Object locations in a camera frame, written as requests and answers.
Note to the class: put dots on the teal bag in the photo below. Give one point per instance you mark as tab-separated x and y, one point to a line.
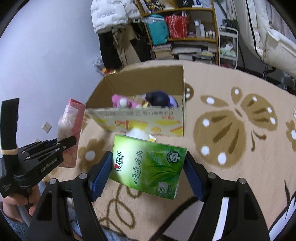
158	30

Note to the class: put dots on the clear plastic snack bag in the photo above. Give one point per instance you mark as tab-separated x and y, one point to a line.
101	66

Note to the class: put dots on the red patterned bag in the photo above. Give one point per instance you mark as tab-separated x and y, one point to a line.
177	26

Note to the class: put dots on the black hanging coat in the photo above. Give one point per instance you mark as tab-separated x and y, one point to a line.
108	51

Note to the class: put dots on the white padded recliner chair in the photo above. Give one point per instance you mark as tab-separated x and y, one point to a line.
266	34

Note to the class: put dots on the white plastic bag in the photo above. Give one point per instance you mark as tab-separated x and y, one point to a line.
202	2

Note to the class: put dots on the pink plastic-wrapped packet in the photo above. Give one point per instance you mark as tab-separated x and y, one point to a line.
71	120

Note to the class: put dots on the row of small bottles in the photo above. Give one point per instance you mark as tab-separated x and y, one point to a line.
210	34

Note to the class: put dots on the pink plush toy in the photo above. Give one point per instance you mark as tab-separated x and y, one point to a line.
120	100

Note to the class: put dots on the small white pink object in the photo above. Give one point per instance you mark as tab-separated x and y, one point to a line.
294	111

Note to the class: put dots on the stack of books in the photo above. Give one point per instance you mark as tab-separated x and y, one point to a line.
161	52

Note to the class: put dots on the beige hanging coat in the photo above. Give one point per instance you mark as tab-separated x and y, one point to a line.
129	51

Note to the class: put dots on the pile of papers and books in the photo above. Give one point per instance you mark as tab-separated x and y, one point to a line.
194	52

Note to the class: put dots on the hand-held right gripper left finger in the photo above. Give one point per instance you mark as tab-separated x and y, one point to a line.
101	176

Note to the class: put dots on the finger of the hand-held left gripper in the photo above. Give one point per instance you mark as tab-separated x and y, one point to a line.
39	144
62	146

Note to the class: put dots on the black box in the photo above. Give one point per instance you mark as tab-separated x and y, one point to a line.
185	2

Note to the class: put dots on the tall white bottle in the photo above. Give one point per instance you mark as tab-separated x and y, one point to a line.
197	29

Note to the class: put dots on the cardboard box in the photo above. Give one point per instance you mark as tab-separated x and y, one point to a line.
138	118

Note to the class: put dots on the purple plush toy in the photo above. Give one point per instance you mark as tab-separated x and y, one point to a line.
159	98

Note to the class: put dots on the white metal trolley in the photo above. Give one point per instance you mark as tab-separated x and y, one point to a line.
227	49

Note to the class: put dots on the white puffer jacket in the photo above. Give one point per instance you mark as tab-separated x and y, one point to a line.
108	16

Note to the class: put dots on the yellow plush toy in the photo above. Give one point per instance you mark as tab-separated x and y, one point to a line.
145	104

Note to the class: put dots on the pink black printed package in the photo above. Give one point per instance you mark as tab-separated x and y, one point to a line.
150	5

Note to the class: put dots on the person's left hand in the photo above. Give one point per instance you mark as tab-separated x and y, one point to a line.
16	208

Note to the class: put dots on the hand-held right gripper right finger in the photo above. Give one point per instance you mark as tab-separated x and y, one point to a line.
194	178

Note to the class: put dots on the white fluffy pompom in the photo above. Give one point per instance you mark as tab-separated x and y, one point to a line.
136	134

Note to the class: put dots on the wooden shelf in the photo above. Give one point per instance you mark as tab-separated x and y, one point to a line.
192	39

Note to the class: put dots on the green tissue pack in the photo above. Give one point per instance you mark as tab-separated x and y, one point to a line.
148	166

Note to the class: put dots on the short white bottle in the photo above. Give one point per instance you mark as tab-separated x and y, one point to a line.
202	31

